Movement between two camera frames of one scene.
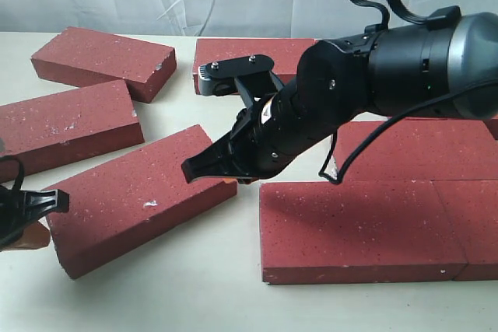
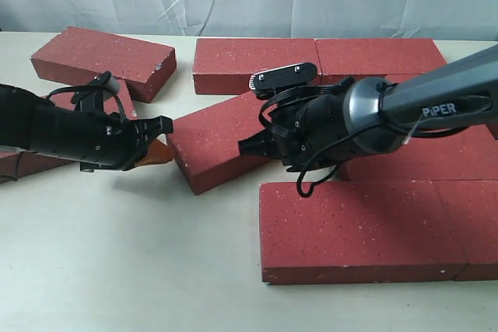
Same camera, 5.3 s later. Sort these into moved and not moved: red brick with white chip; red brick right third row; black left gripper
Moved: black left gripper; red brick with white chip
Not moved: red brick right third row
